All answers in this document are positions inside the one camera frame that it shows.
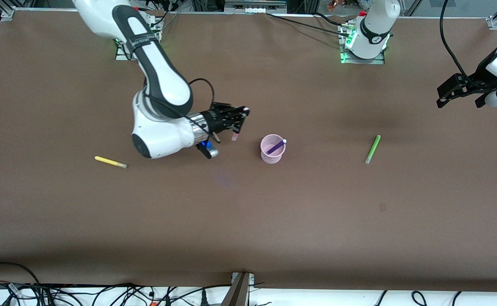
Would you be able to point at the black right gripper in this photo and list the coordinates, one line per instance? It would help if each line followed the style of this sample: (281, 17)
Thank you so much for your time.
(214, 120)

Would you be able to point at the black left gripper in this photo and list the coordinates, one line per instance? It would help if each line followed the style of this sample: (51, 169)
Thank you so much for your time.
(481, 75)

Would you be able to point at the purple marker pen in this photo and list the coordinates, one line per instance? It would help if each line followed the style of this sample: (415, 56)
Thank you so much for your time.
(276, 147)

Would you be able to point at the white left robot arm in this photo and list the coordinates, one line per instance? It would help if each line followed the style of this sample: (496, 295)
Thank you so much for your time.
(376, 25)

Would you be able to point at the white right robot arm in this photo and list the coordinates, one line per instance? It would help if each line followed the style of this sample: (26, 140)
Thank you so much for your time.
(163, 85)

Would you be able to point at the pink plastic cup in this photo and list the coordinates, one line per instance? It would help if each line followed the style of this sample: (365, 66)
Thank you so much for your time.
(271, 158)

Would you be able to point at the green marker pen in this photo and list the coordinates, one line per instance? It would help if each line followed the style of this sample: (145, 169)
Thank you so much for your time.
(373, 148)

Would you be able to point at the brown table cover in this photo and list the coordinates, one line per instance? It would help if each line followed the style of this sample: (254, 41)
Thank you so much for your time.
(231, 221)

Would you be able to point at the silver power strip box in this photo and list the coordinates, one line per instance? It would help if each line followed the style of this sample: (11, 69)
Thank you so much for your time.
(254, 6)

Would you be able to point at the yellow marker pen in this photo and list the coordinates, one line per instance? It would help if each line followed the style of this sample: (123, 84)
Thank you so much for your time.
(108, 161)

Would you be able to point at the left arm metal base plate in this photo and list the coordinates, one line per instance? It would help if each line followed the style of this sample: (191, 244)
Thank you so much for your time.
(361, 61)

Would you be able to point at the silver metal edge bracket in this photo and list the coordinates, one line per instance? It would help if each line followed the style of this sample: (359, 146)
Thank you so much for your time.
(250, 278)

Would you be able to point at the dark camera stand post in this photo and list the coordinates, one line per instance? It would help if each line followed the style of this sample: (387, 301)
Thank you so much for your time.
(235, 295)

